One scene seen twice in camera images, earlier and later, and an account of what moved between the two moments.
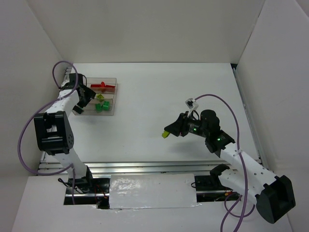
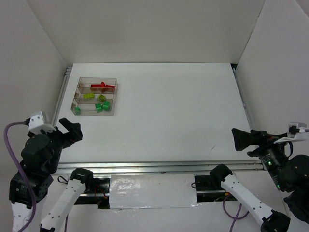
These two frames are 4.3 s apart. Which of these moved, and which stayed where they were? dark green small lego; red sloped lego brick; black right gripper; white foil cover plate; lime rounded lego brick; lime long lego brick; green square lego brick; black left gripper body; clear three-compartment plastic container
Moved: lime long lego brick; black right gripper; black left gripper body
Stayed: dark green small lego; clear three-compartment plastic container; white foil cover plate; red sloped lego brick; lime rounded lego brick; green square lego brick
